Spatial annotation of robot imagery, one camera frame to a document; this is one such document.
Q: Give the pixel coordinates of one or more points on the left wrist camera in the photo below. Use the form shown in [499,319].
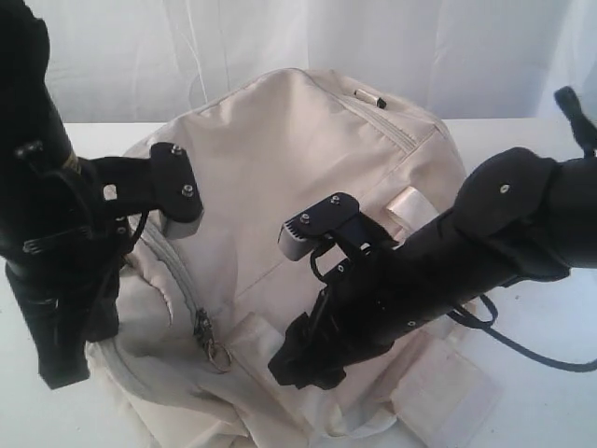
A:
[176,191]

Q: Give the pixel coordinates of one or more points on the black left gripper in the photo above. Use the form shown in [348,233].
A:
[66,235]

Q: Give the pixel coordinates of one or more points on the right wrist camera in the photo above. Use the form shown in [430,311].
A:
[335,219]

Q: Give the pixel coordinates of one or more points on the beige fabric duffel bag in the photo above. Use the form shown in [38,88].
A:
[281,164]

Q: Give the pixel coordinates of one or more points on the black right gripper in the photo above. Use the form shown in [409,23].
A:
[358,315]

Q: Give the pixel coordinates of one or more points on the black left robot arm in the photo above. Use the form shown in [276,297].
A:
[31,126]

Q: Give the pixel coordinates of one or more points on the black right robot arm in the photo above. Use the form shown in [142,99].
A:
[517,217]

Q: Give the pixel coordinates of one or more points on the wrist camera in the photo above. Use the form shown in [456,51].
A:
[176,191]
[335,219]

